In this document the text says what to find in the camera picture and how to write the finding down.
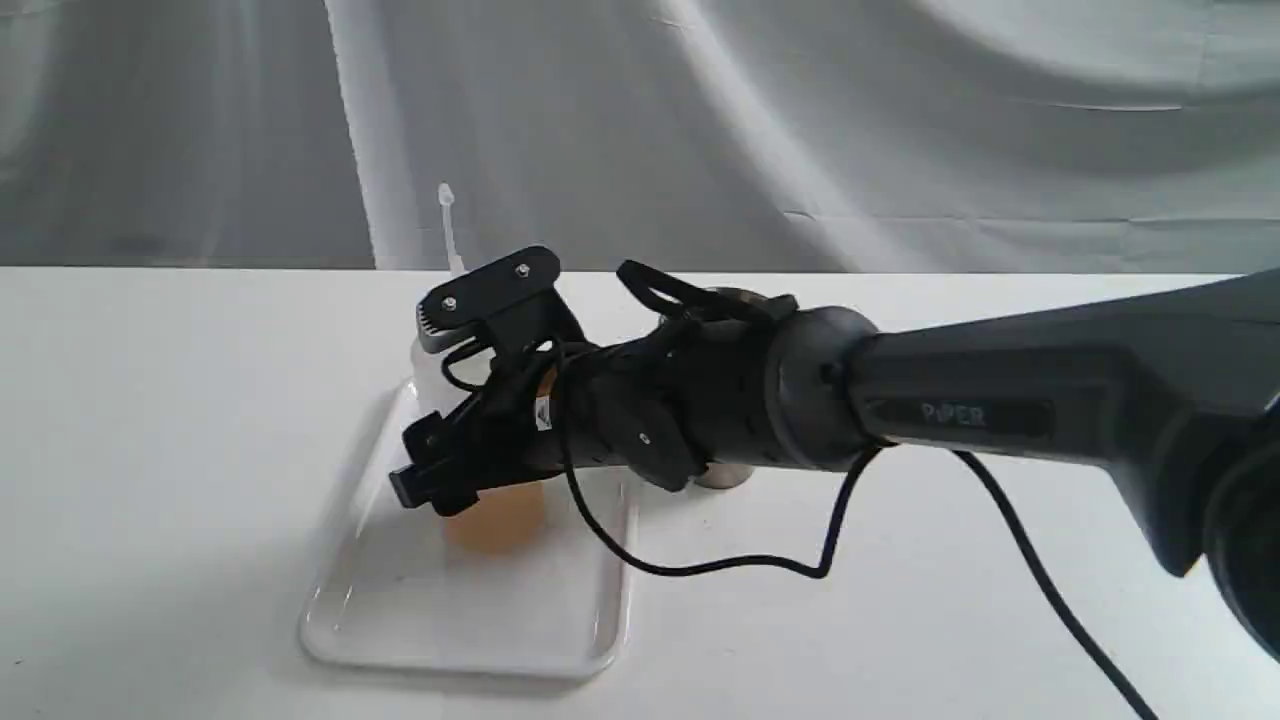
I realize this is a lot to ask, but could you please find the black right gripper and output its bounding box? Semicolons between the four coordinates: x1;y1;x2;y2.
389;290;801;518

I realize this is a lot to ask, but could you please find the translucent squeeze bottle amber liquid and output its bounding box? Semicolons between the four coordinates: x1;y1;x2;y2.
410;183;549;557

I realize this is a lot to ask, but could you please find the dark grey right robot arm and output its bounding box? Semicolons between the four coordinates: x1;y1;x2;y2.
390;261;1277;655

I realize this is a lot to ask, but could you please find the stainless steel cup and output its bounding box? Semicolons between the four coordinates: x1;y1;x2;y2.
692;287;767;491

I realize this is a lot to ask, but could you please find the white plastic tray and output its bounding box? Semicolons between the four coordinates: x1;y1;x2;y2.
300;380;634;680

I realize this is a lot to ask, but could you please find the grey backdrop cloth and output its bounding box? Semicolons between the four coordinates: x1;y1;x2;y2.
1;1;1279;273

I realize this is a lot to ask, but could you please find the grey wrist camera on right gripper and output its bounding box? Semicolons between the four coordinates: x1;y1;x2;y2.
416;245;566;357

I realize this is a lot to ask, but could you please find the black cable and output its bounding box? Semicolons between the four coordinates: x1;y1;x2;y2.
440;340;1161;720

